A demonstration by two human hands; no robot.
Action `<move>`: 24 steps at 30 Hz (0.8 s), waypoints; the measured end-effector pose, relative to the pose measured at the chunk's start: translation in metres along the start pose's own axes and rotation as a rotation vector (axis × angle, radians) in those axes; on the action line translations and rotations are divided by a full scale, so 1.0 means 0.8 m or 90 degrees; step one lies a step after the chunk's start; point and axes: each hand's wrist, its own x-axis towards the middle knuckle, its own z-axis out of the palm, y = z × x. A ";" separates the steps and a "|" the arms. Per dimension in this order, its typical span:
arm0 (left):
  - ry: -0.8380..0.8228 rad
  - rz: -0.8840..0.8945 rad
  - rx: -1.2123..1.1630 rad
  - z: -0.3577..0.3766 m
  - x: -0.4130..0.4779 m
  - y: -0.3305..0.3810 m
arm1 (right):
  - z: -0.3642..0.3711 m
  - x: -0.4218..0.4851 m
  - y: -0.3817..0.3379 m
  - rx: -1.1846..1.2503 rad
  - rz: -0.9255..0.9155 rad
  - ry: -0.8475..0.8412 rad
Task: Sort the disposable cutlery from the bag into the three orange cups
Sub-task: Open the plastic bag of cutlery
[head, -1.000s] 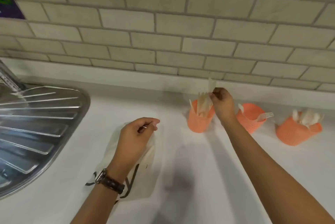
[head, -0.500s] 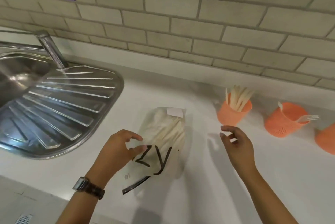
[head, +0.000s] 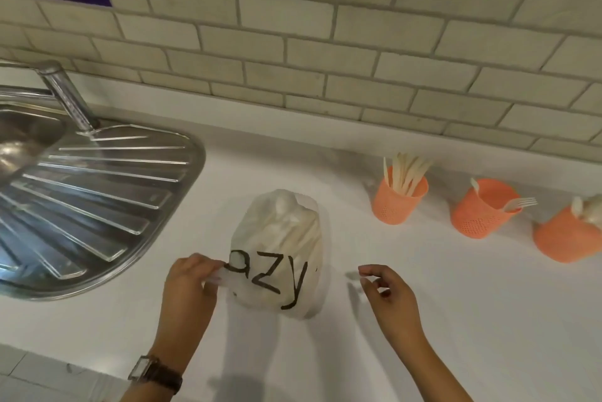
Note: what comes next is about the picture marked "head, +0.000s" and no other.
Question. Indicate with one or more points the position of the orange mesh plastic cup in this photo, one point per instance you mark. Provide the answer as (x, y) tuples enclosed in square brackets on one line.
[(479, 218), (564, 242), (395, 209)]

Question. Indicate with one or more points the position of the translucent black print plastic bag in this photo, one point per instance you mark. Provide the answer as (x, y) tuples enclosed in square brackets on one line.
[(263, 284)]

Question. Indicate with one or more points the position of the person's right hand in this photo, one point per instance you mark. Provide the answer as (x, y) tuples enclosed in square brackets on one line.
[(397, 317)]

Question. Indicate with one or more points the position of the person's left hand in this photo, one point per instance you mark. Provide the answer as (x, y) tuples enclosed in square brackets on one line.
[(185, 307)]

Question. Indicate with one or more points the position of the chrome faucet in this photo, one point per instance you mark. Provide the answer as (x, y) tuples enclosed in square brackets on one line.
[(66, 91)]

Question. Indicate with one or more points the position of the stainless steel sink drainboard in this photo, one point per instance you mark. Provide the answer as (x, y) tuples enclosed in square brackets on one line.
[(117, 190)]

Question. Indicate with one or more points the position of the spoons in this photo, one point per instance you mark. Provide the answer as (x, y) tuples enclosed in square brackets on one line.
[(590, 211)]

